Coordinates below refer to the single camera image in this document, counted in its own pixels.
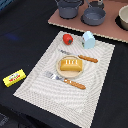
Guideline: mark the yellow toy bread loaf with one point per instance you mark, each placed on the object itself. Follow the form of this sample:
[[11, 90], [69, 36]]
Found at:
[[71, 65]]

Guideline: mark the red toy tomato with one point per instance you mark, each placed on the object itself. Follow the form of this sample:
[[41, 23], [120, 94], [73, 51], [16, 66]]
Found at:
[[67, 39]]

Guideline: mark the grey toy saucepan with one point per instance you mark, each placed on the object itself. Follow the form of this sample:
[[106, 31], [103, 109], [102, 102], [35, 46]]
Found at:
[[94, 16]]

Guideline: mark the round wooden plate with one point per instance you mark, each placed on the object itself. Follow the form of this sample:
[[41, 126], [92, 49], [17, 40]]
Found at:
[[67, 74]]

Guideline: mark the woven beige placemat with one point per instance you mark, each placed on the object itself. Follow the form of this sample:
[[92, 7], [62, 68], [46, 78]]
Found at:
[[70, 103]]

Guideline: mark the light blue milk carton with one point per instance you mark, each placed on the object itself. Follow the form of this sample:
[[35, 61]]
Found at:
[[88, 40]]

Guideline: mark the yellow toy butter box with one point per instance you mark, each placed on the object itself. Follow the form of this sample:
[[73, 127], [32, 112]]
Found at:
[[14, 78]]

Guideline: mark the grey toy cooking pot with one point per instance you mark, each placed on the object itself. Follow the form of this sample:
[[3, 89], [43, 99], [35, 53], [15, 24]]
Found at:
[[68, 9]]

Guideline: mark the beige bowl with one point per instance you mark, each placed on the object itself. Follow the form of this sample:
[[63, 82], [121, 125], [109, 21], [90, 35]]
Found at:
[[123, 14]]

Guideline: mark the toy fork wooden handle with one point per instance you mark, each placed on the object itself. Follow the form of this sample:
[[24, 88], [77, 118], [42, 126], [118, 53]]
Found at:
[[70, 82]]

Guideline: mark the toy knife wooden handle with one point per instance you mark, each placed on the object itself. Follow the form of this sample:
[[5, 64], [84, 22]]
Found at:
[[80, 56]]

